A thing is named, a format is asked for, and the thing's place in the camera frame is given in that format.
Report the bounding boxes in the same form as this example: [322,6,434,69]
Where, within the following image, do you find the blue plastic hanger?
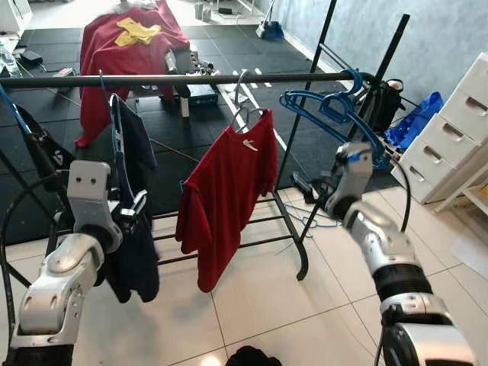
[313,70,367,129]
[280,69,392,170]
[0,82,14,117]
[98,71,127,199]

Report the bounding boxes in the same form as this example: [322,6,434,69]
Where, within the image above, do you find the grey plastic hanger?
[227,70,269,132]

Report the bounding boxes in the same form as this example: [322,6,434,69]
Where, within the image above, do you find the dark navy t-shirt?
[103,93,161,304]

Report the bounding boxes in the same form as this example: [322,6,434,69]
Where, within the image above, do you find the wooden pallet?
[380,137,405,162]

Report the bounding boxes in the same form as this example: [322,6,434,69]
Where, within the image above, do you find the red t-shirt white logo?
[175,109,280,294]

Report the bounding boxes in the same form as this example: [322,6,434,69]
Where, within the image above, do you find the black backpack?
[370,79,406,132]

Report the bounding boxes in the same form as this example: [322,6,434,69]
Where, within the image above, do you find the blue bag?
[385,91,445,150]

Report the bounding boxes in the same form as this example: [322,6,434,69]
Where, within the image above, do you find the white drawer cabinet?
[396,52,488,204]

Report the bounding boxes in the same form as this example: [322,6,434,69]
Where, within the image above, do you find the dark red cloth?
[75,2,191,149]

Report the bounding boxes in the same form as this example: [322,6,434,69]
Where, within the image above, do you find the black metal clothes rack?
[0,0,413,281]

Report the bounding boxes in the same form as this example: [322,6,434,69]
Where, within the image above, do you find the blue dustpan with broom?
[255,0,284,40]

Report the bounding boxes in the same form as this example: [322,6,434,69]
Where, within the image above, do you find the black robot foot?
[225,345,283,366]

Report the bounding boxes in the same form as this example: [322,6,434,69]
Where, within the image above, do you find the yellow cloth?
[114,17,162,47]

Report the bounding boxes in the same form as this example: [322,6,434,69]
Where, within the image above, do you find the clear water bottle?
[0,38,20,77]

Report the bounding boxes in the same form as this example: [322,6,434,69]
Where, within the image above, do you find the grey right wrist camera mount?
[324,143,374,218]

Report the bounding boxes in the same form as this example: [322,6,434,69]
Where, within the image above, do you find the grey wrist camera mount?
[67,160,123,233]
[324,143,374,218]

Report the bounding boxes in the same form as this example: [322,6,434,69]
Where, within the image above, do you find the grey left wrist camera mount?
[67,160,123,233]

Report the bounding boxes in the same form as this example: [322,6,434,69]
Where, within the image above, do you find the white wooden frame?
[435,164,488,216]

